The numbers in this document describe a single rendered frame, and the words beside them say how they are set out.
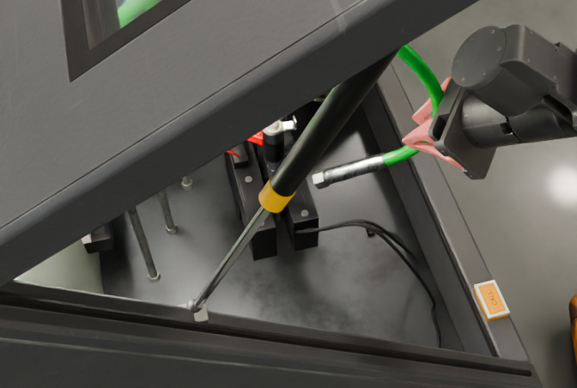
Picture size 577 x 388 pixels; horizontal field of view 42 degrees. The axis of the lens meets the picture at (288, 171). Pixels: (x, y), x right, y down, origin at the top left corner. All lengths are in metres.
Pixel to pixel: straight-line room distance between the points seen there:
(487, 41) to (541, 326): 1.56
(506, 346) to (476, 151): 0.36
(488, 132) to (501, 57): 0.11
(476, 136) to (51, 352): 0.42
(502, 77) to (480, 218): 1.66
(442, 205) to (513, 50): 0.53
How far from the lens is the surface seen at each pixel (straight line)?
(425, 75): 0.74
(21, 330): 0.54
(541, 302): 2.19
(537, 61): 0.64
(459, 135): 0.74
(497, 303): 1.05
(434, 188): 1.14
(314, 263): 1.20
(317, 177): 0.89
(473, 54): 0.65
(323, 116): 0.44
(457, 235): 1.10
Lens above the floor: 1.87
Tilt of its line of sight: 54 degrees down
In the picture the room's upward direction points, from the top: 2 degrees counter-clockwise
